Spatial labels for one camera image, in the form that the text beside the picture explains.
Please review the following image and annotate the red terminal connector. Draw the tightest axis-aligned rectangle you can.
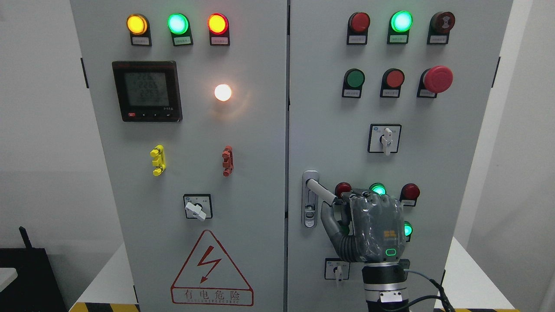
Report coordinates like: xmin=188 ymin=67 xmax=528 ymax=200
xmin=222 ymin=146 xmax=234 ymax=176

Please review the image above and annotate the white glowing indicator lamp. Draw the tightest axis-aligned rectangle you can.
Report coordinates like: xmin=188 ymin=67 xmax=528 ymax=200
xmin=214 ymin=84 xmax=233 ymax=101

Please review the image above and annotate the yellow indicator lamp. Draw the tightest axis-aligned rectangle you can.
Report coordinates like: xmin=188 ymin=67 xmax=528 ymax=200
xmin=126 ymin=13 xmax=151 ymax=47

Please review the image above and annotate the yellow terminal connector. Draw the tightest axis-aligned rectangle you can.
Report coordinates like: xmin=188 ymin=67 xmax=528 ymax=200
xmin=150 ymin=144 xmax=166 ymax=176

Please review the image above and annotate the green lit lamp top right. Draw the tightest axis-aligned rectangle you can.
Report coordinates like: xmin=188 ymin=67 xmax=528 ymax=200
xmin=387 ymin=10 xmax=413 ymax=44

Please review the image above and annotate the dark red lamp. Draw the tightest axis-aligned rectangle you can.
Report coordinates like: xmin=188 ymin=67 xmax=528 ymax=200
xmin=346 ymin=12 xmax=371 ymax=45
xmin=334 ymin=182 xmax=352 ymax=198
xmin=400 ymin=183 xmax=421 ymax=207

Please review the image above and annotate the green push button upper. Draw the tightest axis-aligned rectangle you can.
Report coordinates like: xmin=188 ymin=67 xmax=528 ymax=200
xmin=342 ymin=68 xmax=365 ymax=98

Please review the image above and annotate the red push button upper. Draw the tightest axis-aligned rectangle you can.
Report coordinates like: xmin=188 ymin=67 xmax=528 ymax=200
xmin=380 ymin=68 xmax=405 ymax=98

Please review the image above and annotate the green lit lamp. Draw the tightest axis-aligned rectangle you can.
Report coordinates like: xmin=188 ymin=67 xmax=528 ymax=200
xmin=404 ymin=221 xmax=414 ymax=242
xmin=387 ymin=10 xmax=413 ymax=44
xmin=369 ymin=182 xmax=387 ymax=195

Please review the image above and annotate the white rotary selector switch left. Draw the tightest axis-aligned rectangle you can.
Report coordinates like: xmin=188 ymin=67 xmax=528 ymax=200
xmin=183 ymin=194 xmax=213 ymax=221

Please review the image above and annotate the red emergency stop mushroom button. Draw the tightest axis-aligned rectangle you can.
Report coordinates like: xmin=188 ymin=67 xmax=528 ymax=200
xmin=417 ymin=65 xmax=453 ymax=98

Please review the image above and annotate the green lit lamp middle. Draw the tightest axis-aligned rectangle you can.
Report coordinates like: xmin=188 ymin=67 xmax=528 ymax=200
xmin=369 ymin=182 xmax=387 ymax=195

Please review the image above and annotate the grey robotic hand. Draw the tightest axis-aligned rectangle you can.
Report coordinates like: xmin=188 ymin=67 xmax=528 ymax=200
xmin=320 ymin=189 xmax=406 ymax=264

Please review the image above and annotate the red electric hazard warning sticker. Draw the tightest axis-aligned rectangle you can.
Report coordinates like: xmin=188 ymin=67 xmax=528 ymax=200
xmin=170 ymin=230 xmax=254 ymax=306

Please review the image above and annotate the silver cabinet door handle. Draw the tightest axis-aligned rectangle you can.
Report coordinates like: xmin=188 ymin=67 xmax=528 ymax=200
xmin=301 ymin=170 xmax=337 ymax=228

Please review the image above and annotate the dark red lamp top right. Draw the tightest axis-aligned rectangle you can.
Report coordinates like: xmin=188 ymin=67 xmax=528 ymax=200
xmin=346 ymin=12 xmax=371 ymax=45

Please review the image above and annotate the black object lower left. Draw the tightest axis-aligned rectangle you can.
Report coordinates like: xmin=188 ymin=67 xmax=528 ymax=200
xmin=0 ymin=226 xmax=67 ymax=312

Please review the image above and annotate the dark red lamp middle right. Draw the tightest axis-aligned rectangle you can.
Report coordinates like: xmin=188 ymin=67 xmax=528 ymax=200
xmin=400 ymin=183 xmax=421 ymax=207

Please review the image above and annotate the dark red buzzer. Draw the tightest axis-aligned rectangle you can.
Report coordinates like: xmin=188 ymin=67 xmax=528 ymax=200
xmin=427 ymin=11 xmax=456 ymax=45

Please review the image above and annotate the black rotary knob switch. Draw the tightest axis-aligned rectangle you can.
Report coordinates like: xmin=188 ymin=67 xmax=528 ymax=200
xmin=398 ymin=259 xmax=411 ymax=270

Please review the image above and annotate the black digital power meter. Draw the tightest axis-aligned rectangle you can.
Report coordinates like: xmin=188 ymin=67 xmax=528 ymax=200
xmin=112 ymin=61 xmax=182 ymax=122

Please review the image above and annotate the white rotary switch upper right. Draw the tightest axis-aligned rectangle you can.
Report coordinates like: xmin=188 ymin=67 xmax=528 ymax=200
xmin=367 ymin=123 xmax=402 ymax=156

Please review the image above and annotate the red indicator lamp top left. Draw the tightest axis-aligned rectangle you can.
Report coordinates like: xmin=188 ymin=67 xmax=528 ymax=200
xmin=207 ymin=13 xmax=230 ymax=46

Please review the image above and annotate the dark red lamp middle left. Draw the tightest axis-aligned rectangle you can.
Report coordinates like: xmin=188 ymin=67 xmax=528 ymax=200
xmin=334 ymin=182 xmax=352 ymax=198

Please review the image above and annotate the green indicator lamp top left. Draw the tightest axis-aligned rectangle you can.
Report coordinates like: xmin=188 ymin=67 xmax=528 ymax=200
xmin=167 ymin=13 xmax=193 ymax=47

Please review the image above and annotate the white rotary switch lower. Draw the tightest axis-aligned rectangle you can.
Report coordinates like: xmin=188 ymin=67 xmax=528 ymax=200
xmin=324 ymin=257 xmax=350 ymax=288

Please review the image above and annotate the green lit lamp lower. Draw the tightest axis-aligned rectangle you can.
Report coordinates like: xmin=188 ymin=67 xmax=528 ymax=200
xmin=404 ymin=221 xmax=414 ymax=242

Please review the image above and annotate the grey electrical cabinet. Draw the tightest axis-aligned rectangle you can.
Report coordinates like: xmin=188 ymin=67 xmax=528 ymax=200
xmin=71 ymin=0 xmax=513 ymax=312

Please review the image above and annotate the black grey cable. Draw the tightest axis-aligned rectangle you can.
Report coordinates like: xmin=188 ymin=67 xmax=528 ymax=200
xmin=402 ymin=269 xmax=456 ymax=312

